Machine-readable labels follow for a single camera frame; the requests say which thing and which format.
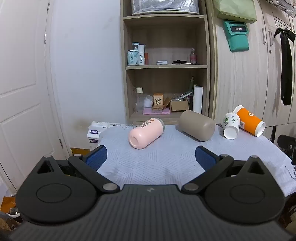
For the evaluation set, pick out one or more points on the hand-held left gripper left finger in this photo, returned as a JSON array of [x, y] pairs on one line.
[[97, 157]]

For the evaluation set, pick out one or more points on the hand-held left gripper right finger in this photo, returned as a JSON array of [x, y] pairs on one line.
[[205, 158]]

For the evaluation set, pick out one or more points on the pink cup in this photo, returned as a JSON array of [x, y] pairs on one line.
[[148, 133]]

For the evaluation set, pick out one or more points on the taupe cup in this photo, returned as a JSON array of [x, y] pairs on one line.
[[196, 126]]

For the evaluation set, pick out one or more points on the white floral paper cup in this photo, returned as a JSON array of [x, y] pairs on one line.
[[231, 126]]

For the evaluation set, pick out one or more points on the orange paper cup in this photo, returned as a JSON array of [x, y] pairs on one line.
[[251, 120]]

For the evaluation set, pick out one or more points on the yellow box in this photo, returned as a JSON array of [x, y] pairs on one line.
[[79, 151]]

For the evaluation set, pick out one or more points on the pale blue patterned tablecloth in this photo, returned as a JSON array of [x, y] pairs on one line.
[[161, 162]]

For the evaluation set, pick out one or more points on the brown cardboard box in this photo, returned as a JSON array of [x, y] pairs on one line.
[[179, 106]]

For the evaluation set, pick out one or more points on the white paper roll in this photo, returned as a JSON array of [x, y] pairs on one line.
[[198, 99]]

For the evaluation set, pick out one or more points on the pink flat box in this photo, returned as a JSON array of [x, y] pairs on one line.
[[156, 111]]

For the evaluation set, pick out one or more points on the glass bottle with beige cap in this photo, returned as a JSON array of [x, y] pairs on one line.
[[139, 99]]

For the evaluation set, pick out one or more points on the floral wooden box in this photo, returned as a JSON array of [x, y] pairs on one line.
[[158, 100]]

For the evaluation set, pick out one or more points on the crumpled white paper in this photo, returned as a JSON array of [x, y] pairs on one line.
[[148, 102]]

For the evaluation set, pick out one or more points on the black object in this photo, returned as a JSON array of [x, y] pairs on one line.
[[288, 143]]

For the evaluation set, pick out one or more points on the wooden wardrobe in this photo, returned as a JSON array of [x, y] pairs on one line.
[[254, 81]]

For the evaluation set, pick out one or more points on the white door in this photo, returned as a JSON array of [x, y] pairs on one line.
[[23, 92]]

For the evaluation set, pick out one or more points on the wooden shelf unit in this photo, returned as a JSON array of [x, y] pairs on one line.
[[166, 66]]

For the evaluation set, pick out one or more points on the black flat item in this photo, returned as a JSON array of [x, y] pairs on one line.
[[180, 61]]

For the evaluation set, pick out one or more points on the pink clear bottle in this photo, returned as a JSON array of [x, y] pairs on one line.
[[193, 58]]

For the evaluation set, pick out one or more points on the teal skincare jar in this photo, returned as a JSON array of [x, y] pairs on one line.
[[132, 58]]

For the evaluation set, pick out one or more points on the white flat case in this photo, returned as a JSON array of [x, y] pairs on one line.
[[162, 62]]

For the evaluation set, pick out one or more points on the small dark bottle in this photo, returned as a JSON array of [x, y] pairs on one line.
[[146, 59]]

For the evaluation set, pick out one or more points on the white tall bottle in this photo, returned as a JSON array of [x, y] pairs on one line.
[[141, 55]]

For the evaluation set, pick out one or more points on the black ribbon bow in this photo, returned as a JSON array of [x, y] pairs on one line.
[[286, 69]]

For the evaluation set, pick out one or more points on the teal pouch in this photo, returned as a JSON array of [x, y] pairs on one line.
[[238, 39]]

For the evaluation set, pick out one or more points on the green paper bag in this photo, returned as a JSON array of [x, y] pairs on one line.
[[238, 10]]

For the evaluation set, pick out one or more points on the silver storage bag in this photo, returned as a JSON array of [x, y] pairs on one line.
[[165, 7]]

